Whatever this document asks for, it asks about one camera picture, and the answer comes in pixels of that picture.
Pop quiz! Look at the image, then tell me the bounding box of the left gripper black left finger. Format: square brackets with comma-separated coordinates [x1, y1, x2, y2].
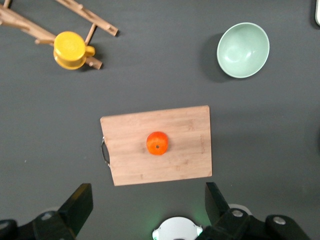
[32, 183, 94, 240]

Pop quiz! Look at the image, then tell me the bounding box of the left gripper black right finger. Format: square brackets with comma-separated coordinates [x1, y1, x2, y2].
[197, 182, 251, 240]

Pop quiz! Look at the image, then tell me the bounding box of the orange fruit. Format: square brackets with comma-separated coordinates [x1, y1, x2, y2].
[146, 131, 169, 156]

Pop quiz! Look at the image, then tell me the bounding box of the wooden cutting board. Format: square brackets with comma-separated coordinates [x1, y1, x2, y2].
[99, 105, 213, 187]

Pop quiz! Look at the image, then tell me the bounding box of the yellow mug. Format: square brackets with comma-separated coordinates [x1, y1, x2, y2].
[53, 30, 96, 71]

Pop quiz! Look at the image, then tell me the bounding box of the pale green bowl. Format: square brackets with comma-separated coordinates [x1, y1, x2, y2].
[216, 22, 271, 79]

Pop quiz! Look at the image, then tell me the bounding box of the wooden peg drying rack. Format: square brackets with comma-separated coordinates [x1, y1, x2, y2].
[0, 0, 120, 71]

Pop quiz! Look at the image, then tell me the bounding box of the cream tray with bear print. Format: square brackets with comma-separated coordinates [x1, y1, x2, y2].
[314, 0, 320, 26]

